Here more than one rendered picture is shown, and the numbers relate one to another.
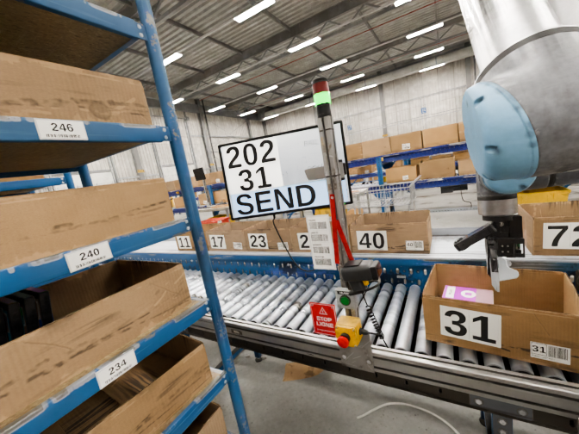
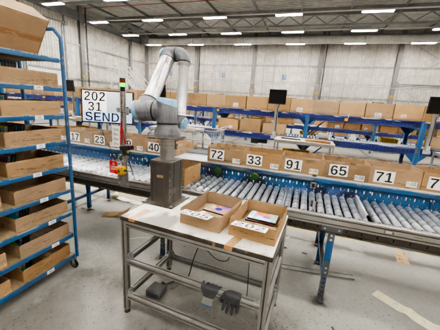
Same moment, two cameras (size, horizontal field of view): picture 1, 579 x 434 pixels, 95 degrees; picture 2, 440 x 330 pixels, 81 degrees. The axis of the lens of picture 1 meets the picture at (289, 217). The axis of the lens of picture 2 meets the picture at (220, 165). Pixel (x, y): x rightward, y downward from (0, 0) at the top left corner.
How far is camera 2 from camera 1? 169 cm
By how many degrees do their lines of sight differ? 14
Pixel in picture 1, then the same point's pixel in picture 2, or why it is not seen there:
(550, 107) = (137, 108)
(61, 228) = (33, 109)
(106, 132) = (47, 88)
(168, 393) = (50, 162)
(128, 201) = (48, 106)
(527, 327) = not seen: hidden behind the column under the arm
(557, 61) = (141, 101)
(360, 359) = (124, 183)
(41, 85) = (35, 76)
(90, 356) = (34, 141)
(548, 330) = not seen: hidden behind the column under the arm
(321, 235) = (116, 133)
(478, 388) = not seen: hidden behind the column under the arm
